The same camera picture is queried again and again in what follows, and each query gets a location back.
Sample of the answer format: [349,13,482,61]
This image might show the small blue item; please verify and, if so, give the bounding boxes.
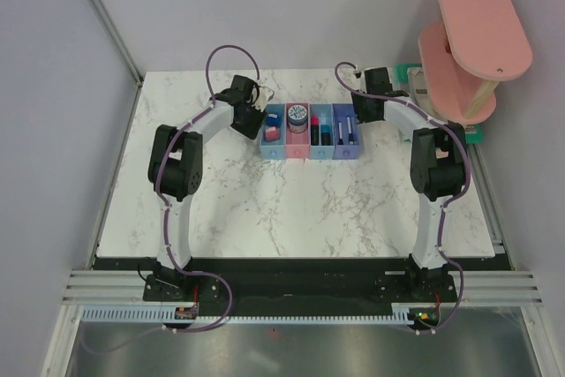
[265,113,283,128]

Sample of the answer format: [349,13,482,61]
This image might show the pink eraser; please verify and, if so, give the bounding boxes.
[263,127,281,143]

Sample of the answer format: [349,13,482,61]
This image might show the purple storage bin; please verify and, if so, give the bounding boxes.
[332,103,363,160]

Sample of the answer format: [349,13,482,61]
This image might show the blue cap whiteboard marker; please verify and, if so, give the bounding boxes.
[346,116,355,145]

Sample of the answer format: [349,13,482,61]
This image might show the black tip whiteboard marker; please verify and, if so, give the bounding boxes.
[337,120,347,146]

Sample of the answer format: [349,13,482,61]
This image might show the light blue storage bin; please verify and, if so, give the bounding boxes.
[309,103,335,160]

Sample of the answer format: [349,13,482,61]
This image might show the blue cap black highlighter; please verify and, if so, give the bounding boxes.
[320,124,333,146]

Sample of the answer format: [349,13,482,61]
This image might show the pink storage bin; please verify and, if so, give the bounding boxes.
[285,102,310,159]

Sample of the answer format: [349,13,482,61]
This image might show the blue round jar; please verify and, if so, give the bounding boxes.
[286,104,308,133]

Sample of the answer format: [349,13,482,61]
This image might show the pink cap black highlighter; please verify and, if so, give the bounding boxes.
[310,116,320,146]

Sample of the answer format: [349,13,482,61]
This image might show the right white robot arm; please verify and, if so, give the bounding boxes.
[351,68,471,301]

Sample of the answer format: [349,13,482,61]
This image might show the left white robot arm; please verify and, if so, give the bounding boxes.
[147,75,274,300]

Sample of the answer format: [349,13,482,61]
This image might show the green book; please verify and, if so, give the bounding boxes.
[394,64,484,144]

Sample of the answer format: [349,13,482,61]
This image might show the pink two-tier wooden shelf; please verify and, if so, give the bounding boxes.
[418,0,533,125]

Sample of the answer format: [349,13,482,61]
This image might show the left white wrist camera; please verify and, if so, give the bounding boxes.
[252,86,275,111]

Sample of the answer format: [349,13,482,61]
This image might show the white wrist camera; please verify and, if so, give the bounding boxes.
[353,68,365,79]
[252,86,275,111]

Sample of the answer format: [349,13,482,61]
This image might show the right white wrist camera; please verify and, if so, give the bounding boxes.
[353,68,365,79]

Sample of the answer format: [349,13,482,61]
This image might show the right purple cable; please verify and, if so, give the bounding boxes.
[334,61,471,336]

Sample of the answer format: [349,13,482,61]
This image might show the purple cable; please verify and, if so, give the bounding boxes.
[334,61,471,336]
[79,44,262,355]

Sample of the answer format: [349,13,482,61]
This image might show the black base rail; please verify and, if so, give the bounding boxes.
[139,255,482,313]

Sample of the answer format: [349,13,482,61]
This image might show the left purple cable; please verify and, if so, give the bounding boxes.
[79,44,262,355]

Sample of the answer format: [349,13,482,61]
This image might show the white slotted cable duct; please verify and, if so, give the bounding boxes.
[81,305,439,326]

